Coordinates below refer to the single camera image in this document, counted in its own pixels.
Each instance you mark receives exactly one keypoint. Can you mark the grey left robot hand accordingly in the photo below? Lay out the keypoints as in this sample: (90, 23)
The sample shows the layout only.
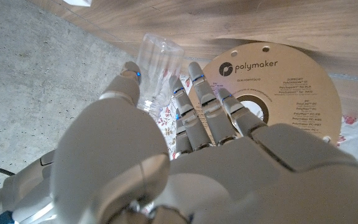
(228, 180)

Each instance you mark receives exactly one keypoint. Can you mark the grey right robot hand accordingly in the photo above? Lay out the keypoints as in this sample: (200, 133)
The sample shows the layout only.
(30, 186)

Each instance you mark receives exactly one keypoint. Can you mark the clear medicine bottle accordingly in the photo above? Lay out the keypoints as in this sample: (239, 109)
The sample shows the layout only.
(160, 62)

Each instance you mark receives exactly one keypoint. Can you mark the cardboard filament reel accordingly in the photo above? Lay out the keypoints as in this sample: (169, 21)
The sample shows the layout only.
(297, 93)

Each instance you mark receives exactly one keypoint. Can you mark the white cube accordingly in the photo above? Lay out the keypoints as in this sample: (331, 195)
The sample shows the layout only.
(78, 2)

